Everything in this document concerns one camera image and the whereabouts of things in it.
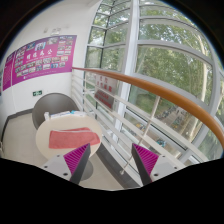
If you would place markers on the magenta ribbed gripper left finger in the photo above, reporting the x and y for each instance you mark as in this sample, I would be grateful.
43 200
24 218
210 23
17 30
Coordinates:
71 165

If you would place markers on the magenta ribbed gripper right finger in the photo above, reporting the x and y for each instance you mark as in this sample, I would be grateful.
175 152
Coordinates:
152 167

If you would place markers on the pink towel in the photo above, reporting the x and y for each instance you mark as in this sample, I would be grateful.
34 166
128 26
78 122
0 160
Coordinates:
72 138

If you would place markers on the round white table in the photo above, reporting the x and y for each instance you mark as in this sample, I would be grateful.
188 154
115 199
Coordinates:
64 123

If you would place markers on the white box on table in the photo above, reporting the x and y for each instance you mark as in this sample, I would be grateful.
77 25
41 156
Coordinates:
49 116

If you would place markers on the wooden handrail with white railing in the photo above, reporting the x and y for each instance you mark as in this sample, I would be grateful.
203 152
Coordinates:
175 98

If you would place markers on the green exit sign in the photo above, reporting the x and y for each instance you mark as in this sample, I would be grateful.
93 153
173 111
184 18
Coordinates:
37 93

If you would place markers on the red and white sign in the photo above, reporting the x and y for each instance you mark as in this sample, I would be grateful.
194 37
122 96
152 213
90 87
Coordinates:
105 89

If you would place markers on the large purple wall poster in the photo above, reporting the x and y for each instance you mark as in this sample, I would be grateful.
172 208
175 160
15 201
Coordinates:
43 57

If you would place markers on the small purple wall poster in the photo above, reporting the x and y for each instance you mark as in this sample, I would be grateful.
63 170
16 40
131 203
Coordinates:
7 71

